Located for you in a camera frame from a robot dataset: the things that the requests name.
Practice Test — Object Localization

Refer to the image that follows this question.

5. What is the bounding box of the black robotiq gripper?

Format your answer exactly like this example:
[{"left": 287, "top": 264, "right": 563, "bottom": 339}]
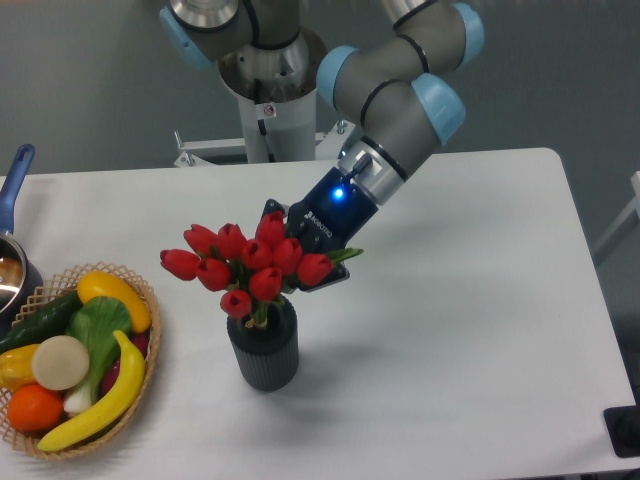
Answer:
[{"left": 260, "top": 168, "right": 378, "bottom": 292}]

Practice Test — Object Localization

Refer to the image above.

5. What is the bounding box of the red tulip bouquet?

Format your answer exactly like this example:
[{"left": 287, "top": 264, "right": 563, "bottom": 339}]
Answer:
[{"left": 160, "top": 218, "right": 363, "bottom": 329}]

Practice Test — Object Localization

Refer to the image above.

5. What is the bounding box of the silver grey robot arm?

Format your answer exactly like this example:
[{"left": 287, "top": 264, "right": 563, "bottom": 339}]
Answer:
[{"left": 159, "top": 1, "right": 485, "bottom": 253}]

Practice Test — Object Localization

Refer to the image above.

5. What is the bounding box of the dark grey ribbed vase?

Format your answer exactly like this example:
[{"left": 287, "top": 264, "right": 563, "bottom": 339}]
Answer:
[{"left": 226, "top": 299, "right": 300, "bottom": 392}]

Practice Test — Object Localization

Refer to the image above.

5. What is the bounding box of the red purple vegetable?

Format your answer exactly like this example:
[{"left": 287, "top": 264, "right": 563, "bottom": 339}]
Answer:
[{"left": 100, "top": 332, "right": 149, "bottom": 397}]

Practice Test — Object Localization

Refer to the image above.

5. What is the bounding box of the yellow squash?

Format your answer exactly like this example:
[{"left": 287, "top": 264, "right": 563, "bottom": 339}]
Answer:
[{"left": 77, "top": 270, "right": 151, "bottom": 334}]

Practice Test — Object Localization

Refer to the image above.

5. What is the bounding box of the yellow banana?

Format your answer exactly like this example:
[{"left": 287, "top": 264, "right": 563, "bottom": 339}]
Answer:
[{"left": 37, "top": 330, "right": 145, "bottom": 453}]

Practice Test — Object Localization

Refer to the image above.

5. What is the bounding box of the green bok choy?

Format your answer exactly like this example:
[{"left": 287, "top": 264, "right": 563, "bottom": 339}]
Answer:
[{"left": 63, "top": 296, "right": 132, "bottom": 416}]

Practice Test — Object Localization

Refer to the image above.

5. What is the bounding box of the woven wicker basket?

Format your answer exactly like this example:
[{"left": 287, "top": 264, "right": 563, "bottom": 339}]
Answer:
[{"left": 1, "top": 262, "right": 161, "bottom": 461}]

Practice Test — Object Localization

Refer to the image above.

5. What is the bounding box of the green cucumber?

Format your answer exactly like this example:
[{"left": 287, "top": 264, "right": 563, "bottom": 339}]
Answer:
[{"left": 1, "top": 291, "right": 82, "bottom": 353}]

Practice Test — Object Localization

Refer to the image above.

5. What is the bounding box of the round beige disc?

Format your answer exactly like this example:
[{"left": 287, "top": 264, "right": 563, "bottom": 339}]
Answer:
[{"left": 31, "top": 335, "right": 89, "bottom": 391}]

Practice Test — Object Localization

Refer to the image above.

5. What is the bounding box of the yellow bell pepper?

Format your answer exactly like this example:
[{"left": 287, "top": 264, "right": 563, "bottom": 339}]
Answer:
[{"left": 1, "top": 344, "right": 39, "bottom": 391}]

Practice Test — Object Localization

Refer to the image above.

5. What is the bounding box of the orange fruit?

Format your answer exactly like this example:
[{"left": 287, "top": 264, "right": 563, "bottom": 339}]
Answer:
[{"left": 7, "top": 383, "right": 63, "bottom": 432}]

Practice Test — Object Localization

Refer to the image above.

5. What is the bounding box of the black device at table edge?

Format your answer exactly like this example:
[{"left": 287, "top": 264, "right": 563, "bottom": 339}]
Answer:
[{"left": 603, "top": 405, "right": 639, "bottom": 458}]

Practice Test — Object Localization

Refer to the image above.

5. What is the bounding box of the blue handled saucepan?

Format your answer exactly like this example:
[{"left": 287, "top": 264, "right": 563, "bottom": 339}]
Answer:
[{"left": 1, "top": 144, "right": 42, "bottom": 338}]

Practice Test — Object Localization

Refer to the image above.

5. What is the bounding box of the white furniture frame right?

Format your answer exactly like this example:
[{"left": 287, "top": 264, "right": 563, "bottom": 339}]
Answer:
[{"left": 592, "top": 171, "right": 639, "bottom": 266}]

